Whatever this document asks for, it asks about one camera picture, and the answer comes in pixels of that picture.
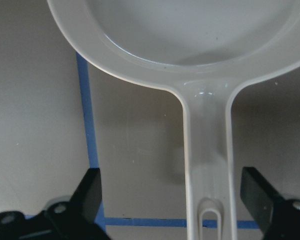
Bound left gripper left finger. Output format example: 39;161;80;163
44;168;102;240

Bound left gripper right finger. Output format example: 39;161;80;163
240;166;300;240

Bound beige plastic dustpan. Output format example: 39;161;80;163
48;0;300;240

